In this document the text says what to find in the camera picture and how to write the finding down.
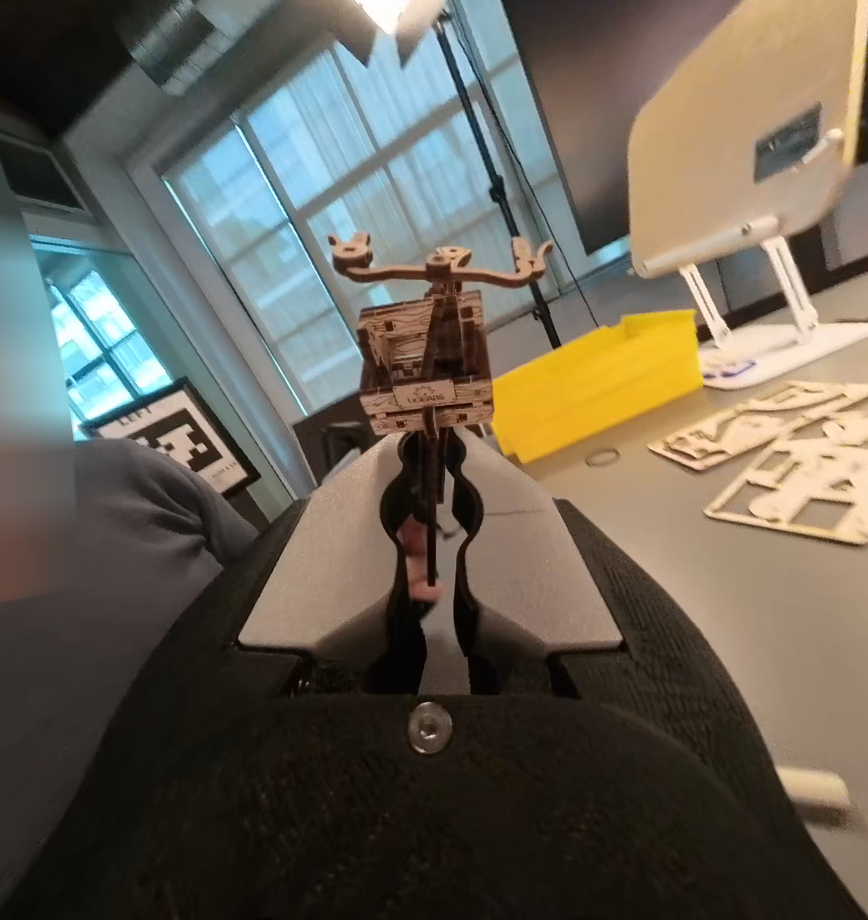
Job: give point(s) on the person's left forearm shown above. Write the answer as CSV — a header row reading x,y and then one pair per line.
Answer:
x,y
153,503

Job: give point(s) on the wall vent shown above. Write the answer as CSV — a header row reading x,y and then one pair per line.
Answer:
x,y
38,176

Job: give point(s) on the large dark display screen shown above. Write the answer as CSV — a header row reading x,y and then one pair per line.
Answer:
x,y
585,108

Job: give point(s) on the person's left hand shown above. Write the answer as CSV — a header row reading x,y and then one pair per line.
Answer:
x,y
416,553

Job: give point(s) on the wooden book stand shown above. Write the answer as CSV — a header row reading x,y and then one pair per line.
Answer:
x,y
728,144

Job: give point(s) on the yellow plastic bin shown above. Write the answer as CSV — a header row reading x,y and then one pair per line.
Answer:
x,y
585,402

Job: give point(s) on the wooden bicycle model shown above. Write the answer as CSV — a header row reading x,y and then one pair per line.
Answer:
x,y
412,381

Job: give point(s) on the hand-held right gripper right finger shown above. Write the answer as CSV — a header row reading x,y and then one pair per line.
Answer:
x,y
541,575

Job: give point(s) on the large window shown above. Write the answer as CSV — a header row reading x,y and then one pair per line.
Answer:
x,y
319,180

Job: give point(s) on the small white cylinder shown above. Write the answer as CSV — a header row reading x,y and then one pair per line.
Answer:
x,y
815,787

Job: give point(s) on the black light stand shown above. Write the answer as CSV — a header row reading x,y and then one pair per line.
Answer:
x,y
498,192

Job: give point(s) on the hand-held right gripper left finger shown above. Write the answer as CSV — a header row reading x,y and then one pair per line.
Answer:
x,y
311,575

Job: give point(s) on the white studio light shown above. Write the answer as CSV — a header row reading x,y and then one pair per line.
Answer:
x,y
376,14

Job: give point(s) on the black rubber band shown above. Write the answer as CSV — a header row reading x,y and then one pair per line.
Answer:
x,y
587,456

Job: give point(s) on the small window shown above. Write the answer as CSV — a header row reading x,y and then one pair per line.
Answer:
x,y
96,338

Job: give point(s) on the silver ventilation duct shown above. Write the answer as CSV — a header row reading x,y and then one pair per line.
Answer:
x,y
164,50

